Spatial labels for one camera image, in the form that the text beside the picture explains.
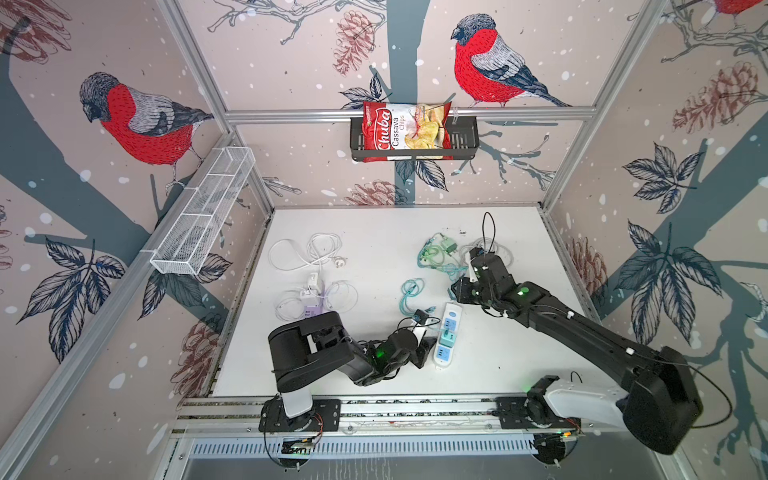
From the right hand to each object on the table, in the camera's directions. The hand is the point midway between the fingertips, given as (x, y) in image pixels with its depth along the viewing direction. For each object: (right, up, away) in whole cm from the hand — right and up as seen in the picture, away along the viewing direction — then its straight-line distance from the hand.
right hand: (450, 292), depth 83 cm
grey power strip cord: (+25, +9, +23) cm, 35 cm away
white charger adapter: (-41, +1, +7) cm, 42 cm away
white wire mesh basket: (-67, +15, -12) cm, 69 cm away
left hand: (-5, -15, +1) cm, 16 cm away
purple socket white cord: (-56, +9, +24) cm, 61 cm away
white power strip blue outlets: (+1, -11, +5) cm, 12 cm away
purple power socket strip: (-40, -7, +8) cm, 42 cm away
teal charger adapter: (-1, -14, -2) cm, 14 cm away
